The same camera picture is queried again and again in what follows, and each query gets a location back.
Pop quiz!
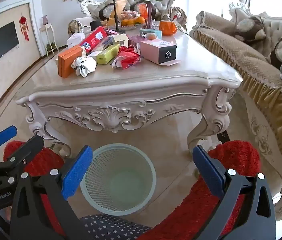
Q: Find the purple glass vase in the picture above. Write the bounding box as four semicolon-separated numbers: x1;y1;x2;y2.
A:
146;1;158;30

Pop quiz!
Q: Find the red snack bag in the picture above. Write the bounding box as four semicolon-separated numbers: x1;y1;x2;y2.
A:
111;45;141;70

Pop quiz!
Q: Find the navy star-patterned cloth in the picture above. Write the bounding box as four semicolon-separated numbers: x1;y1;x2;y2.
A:
80;214;154;240

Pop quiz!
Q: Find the pale green mesh waste basket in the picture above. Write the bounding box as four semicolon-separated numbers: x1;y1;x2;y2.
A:
80;144;157;215

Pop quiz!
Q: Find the teal open box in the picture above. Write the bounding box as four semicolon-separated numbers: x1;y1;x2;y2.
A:
140;29;162;40

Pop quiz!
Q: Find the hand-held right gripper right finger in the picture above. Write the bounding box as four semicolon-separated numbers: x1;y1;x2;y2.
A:
192;145;276;240

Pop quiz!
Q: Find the ornate white sofa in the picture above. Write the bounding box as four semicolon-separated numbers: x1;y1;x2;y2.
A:
188;2;282;220

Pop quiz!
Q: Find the black air pump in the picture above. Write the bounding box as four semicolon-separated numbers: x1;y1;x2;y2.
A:
105;0;127;34

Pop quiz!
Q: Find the beige fringed sofa cover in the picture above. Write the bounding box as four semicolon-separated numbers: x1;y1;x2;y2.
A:
189;11;282;170

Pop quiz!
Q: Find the brown patterned cushion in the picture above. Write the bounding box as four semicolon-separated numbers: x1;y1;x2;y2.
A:
233;15;266;42
267;37;282;68

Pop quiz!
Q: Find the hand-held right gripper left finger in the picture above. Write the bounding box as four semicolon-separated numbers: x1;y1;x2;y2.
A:
10;145;93;240

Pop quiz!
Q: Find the orange mug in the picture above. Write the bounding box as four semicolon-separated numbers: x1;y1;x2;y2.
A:
159;20;178;36

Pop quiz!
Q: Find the pink packet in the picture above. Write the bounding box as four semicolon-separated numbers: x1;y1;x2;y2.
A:
128;35;146;48

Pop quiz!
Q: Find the ornate white coffee table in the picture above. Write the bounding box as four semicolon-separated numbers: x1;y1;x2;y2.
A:
15;22;243;158

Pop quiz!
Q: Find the pink and black box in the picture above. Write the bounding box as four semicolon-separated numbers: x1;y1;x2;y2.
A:
140;39;178;65

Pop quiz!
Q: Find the red and white carton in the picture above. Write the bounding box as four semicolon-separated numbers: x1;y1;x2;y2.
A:
80;27;108;53

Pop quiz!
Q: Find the crumpled white paper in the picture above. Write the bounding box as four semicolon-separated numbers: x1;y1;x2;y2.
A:
71;56;98;77

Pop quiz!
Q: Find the orange flat box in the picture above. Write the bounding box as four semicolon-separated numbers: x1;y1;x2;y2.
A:
58;45;84;78

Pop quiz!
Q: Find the glass fruit plate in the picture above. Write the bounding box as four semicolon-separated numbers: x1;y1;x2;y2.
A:
118;23;147;29

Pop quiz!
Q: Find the white tissue box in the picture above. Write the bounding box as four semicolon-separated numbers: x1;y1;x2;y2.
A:
67;33;85;48

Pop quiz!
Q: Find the yellow-green carton box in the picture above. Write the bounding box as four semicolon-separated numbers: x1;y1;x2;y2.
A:
95;44;120;65

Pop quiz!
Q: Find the red knot wall ornament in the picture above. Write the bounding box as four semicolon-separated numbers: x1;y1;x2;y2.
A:
19;16;29;41

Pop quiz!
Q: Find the white side stand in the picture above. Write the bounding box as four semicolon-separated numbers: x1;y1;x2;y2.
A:
40;24;59;57

